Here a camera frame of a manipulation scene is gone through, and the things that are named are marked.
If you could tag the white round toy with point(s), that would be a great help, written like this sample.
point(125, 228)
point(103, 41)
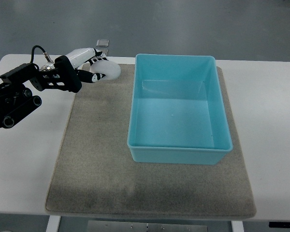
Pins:
point(105, 70)

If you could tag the white table leg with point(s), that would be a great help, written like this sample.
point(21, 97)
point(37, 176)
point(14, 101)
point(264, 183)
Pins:
point(237, 226)
point(53, 224)

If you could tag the metal floor plate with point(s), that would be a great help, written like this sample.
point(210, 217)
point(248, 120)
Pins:
point(102, 43)
point(101, 52)

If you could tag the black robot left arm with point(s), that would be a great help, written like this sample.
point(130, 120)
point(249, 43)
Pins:
point(18, 98)

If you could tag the upper metal floor plate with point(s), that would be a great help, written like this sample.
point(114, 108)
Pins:
point(102, 43)

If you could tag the grey felt mat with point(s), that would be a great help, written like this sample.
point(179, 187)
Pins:
point(95, 174)

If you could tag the white right table leg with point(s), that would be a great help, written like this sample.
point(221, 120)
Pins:
point(237, 226)

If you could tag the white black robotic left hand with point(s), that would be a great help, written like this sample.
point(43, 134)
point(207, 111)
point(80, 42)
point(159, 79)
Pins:
point(83, 59)

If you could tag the black table control panel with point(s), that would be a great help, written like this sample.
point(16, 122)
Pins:
point(284, 225)

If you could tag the light blue plastic box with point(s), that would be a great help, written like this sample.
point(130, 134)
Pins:
point(177, 111)

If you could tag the metal table base plate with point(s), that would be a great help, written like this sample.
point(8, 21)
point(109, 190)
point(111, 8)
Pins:
point(114, 226)

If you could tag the lower metal floor plate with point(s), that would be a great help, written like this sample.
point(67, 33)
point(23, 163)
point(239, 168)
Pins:
point(101, 52)

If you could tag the white left table leg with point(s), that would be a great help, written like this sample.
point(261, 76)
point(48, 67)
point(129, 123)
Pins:
point(53, 224)

